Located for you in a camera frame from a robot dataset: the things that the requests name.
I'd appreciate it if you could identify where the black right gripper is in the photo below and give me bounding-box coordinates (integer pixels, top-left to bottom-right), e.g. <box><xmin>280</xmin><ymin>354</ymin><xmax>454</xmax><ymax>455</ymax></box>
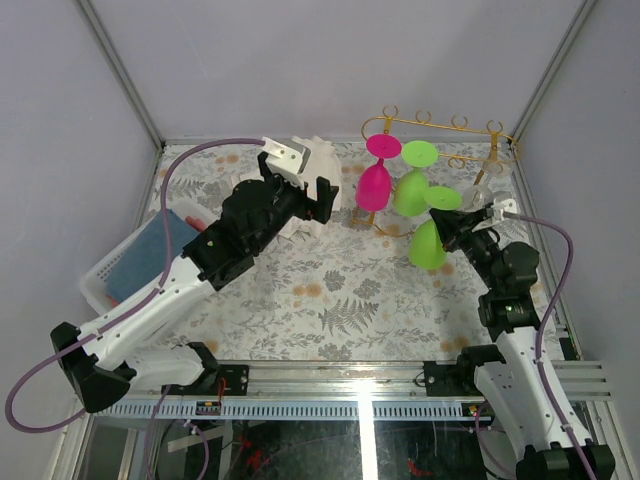
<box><xmin>431</xmin><ymin>206</ymin><xmax>502</xmax><ymax>293</ymax></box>

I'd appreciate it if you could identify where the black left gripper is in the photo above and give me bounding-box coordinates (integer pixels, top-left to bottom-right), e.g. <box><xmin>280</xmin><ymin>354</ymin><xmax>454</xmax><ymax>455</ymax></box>
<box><xmin>252</xmin><ymin>155</ymin><xmax>337</xmax><ymax>254</ymax></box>

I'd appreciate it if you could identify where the green plastic wine glass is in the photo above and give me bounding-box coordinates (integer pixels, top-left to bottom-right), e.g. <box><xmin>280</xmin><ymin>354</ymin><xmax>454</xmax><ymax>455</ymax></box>
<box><xmin>408</xmin><ymin>186</ymin><xmax>462</xmax><ymax>270</ymax></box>
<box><xmin>393</xmin><ymin>140</ymin><xmax>439</xmax><ymax>217</ymax></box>

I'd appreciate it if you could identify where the clear wine glass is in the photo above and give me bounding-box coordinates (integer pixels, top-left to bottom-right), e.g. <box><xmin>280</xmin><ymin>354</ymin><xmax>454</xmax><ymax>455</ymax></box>
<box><xmin>461</xmin><ymin>161</ymin><xmax>512</xmax><ymax>211</ymax></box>

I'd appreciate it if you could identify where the magenta plastic wine glass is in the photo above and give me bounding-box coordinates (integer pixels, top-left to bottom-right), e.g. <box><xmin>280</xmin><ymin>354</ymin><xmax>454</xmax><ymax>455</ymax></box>
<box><xmin>355</xmin><ymin>133</ymin><xmax>402</xmax><ymax>212</ymax></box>

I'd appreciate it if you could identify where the gold wire wine glass rack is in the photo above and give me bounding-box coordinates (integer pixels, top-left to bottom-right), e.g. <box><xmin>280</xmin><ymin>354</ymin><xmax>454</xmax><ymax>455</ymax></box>
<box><xmin>349</xmin><ymin>105</ymin><xmax>520</xmax><ymax>238</ymax></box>

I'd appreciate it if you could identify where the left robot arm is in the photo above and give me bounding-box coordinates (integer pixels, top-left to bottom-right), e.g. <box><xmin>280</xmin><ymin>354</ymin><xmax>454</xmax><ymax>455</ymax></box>
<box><xmin>50</xmin><ymin>153</ymin><xmax>339</xmax><ymax>413</ymax></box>

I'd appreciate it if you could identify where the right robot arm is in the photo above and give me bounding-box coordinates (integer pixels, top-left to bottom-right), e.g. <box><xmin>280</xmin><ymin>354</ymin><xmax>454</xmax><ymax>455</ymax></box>
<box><xmin>430</xmin><ymin>204</ymin><xmax>616</xmax><ymax>479</ymax></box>

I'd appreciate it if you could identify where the white pleated cloth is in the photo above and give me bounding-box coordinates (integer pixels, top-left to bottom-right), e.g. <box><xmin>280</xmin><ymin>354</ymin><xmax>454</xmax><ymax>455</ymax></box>
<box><xmin>226</xmin><ymin>136</ymin><xmax>343</xmax><ymax>239</ymax></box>

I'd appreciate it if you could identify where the red item in basket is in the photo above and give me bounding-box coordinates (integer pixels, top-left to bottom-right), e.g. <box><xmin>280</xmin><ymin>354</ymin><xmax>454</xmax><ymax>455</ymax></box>
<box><xmin>185</xmin><ymin>216</ymin><xmax>207</xmax><ymax>232</ymax></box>

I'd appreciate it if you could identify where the blue folded towel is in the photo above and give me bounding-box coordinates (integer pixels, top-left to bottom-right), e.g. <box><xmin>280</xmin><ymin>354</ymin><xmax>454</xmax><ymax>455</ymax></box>
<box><xmin>107</xmin><ymin>209</ymin><xmax>200</xmax><ymax>305</ymax></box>

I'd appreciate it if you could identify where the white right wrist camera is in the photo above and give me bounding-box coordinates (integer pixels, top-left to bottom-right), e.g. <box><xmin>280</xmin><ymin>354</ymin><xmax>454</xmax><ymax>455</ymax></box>
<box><xmin>472</xmin><ymin>196</ymin><xmax>518</xmax><ymax>231</ymax></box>

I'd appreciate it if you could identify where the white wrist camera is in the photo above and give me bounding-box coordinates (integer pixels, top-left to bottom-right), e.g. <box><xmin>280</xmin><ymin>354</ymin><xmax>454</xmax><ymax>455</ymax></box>
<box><xmin>262</xmin><ymin>137</ymin><xmax>311</xmax><ymax>190</ymax></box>
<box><xmin>472</xmin><ymin>196</ymin><xmax>518</xmax><ymax>231</ymax></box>

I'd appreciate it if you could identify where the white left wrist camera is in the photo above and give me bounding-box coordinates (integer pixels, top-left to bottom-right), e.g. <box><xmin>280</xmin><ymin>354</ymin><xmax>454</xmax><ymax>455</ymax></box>
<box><xmin>262</xmin><ymin>137</ymin><xmax>311</xmax><ymax>190</ymax></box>

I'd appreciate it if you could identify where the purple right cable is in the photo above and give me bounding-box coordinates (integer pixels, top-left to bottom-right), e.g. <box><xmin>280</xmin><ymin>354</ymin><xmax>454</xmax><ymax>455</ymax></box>
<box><xmin>474</xmin><ymin>210</ymin><xmax>601</xmax><ymax>480</ymax></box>

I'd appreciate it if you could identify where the purple cable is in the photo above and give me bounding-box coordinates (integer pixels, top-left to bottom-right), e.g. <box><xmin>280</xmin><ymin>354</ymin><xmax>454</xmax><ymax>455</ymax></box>
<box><xmin>4</xmin><ymin>137</ymin><xmax>266</xmax><ymax>434</ymax></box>
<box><xmin>474</xmin><ymin>210</ymin><xmax>601</xmax><ymax>480</ymax></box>

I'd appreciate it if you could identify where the aluminium front rail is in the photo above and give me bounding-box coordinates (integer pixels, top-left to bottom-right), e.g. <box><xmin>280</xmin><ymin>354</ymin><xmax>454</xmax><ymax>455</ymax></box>
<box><xmin>74</xmin><ymin>360</ymin><xmax>614</xmax><ymax>421</ymax></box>

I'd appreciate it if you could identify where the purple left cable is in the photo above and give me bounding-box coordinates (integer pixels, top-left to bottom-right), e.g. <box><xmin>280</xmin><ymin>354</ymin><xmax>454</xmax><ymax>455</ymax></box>
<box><xmin>4</xmin><ymin>137</ymin><xmax>266</xmax><ymax>434</ymax></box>

